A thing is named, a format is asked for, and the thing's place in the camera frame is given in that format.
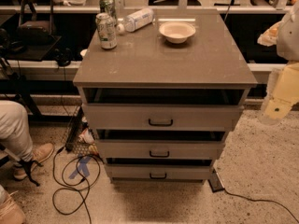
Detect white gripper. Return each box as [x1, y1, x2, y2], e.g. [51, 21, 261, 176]
[259, 63, 299, 125]

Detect black floor cable right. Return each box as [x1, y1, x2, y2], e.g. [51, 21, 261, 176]
[222, 189, 299, 224]

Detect tan shoe bottom left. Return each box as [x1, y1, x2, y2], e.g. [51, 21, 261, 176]
[0, 186, 25, 224]

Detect tan boot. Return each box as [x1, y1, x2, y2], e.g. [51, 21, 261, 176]
[13, 143, 54, 180]

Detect black floor cable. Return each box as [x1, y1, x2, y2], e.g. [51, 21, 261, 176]
[50, 145, 102, 224]
[222, 189, 299, 224]

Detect person leg beige trousers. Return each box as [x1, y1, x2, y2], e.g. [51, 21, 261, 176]
[0, 101, 33, 161]

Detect clear plastic water bottle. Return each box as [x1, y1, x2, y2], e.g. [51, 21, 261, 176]
[117, 8, 154, 35]

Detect black power adapter box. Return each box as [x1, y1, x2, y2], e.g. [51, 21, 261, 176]
[208, 170, 225, 193]

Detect black floor cable left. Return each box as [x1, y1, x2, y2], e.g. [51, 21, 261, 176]
[50, 145, 102, 224]

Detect grey bottom drawer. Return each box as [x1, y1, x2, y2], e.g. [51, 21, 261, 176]
[105, 158, 212, 181]

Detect front green soda can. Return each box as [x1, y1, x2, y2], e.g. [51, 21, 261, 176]
[95, 13, 117, 49]

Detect grey drawer cabinet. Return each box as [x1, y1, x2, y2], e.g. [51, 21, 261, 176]
[72, 7, 259, 185]

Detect green soda can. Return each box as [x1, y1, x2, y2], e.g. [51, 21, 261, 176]
[95, 13, 117, 49]
[99, 0, 117, 24]

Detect white bowl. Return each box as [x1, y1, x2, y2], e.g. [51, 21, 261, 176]
[159, 21, 196, 44]

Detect black bag on shelf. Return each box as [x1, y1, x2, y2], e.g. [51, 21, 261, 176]
[16, 0, 55, 46]

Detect grey top drawer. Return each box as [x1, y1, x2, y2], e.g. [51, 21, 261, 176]
[82, 104, 243, 131]

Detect black headphones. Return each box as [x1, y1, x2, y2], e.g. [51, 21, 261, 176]
[53, 48, 72, 67]

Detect rear green soda can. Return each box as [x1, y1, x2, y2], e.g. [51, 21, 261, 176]
[99, 0, 117, 24]

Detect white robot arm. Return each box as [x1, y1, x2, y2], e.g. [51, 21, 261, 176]
[258, 2, 299, 125]

